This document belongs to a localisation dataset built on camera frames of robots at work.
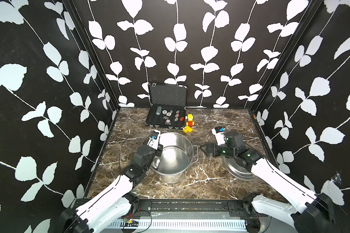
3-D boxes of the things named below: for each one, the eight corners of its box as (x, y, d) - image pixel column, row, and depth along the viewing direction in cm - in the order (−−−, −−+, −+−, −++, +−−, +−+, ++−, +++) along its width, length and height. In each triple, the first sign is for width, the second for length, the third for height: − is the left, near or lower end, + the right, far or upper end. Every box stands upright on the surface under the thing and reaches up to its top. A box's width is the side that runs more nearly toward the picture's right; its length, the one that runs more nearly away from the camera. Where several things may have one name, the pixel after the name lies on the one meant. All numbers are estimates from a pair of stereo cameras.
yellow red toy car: (186, 127, 109) (186, 124, 107) (184, 116, 116) (184, 114, 114) (194, 126, 110) (194, 123, 107) (192, 116, 117) (192, 113, 114)
